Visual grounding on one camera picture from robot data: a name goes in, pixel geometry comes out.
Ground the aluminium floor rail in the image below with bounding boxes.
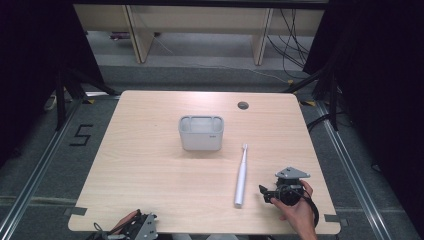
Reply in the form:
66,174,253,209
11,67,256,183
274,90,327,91
314,100,389,240
0,98,84,240

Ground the black curtain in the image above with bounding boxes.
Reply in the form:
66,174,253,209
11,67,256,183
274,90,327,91
0,0,104,168
303,0,424,231

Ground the thick black floor cable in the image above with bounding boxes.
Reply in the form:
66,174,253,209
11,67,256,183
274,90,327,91
306,113,332,132

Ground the beige wooden desk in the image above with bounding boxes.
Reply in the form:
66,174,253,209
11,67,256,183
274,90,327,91
73,3,326,66

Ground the grey tape piece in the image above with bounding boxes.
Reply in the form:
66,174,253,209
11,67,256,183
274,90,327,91
323,213,349,228
63,206,88,217

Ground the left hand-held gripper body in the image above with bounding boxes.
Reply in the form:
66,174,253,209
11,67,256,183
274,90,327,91
123,209,159,240

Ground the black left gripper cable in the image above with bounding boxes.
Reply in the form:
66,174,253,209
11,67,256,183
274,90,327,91
92,222,111,240

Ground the black tape floor marking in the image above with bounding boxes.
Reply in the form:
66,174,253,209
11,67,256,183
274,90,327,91
69,124,94,147

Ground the black metal stand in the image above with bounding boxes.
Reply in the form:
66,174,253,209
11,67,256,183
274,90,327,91
283,68,341,132
54,68,119,131

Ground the white electric toothbrush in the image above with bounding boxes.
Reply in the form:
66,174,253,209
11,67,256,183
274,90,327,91
233,143,249,209

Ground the white toothbrush holder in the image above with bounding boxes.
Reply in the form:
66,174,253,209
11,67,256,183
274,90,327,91
178,114,225,152

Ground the white floor object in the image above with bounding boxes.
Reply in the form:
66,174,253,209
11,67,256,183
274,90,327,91
43,94,58,113

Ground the person's right hand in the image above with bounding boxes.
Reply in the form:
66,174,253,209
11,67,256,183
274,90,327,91
270,179,318,232

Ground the small dark purple object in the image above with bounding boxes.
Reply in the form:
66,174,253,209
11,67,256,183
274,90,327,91
109,31,131,41

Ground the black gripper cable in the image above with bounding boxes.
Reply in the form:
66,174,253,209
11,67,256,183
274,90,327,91
92,222,111,240
301,189,321,228

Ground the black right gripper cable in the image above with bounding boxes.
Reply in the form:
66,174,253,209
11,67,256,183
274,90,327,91
301,189,321,228

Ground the bundle of black cables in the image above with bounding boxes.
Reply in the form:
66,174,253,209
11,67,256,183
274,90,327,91
266,8,311,79

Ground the person's left hand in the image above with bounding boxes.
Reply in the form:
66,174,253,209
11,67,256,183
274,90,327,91
110,209,141,236

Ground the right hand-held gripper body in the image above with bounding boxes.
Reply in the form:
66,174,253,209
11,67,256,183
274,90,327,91
275,166,311,207

